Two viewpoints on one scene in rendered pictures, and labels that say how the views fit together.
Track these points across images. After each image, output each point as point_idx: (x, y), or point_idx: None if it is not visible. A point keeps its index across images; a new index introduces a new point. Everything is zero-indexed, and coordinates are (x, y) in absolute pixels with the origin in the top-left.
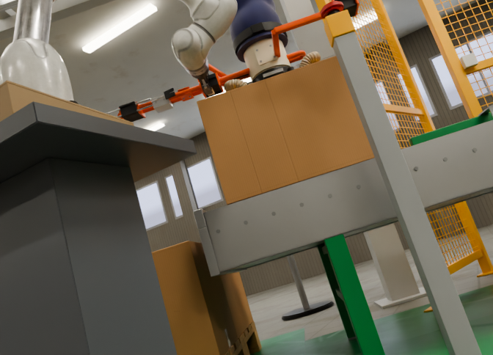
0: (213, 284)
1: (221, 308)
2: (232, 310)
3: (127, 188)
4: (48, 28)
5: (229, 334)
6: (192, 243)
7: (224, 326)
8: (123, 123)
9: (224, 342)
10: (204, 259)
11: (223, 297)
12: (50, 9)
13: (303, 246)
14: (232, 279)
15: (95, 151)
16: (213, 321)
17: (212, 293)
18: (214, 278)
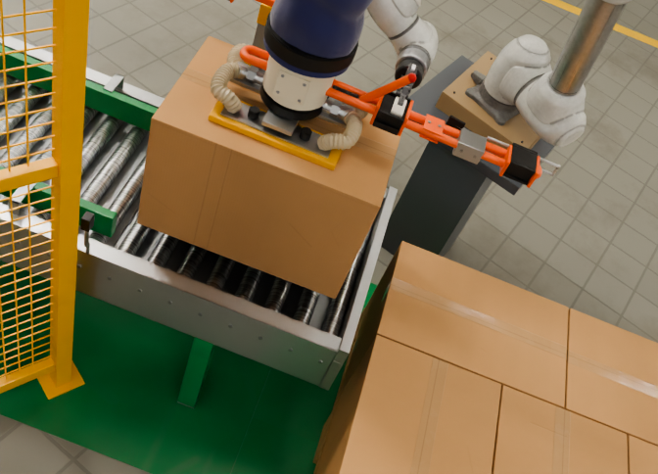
0: (373, 313)
1: (362, 335)
2: (343, 399)
3: None
4: (574, 29)
5: (352, 354)
6: (399, 250)
7: (358, 340)
8: (435, 76)
9: (360, 326)
10: (385, 288)
11: (358, 355)
12: (585, 7)
13: None
14: (337, 441)
15: None
16: (372, 298)
17: (374, 305)
18: (371, 324)
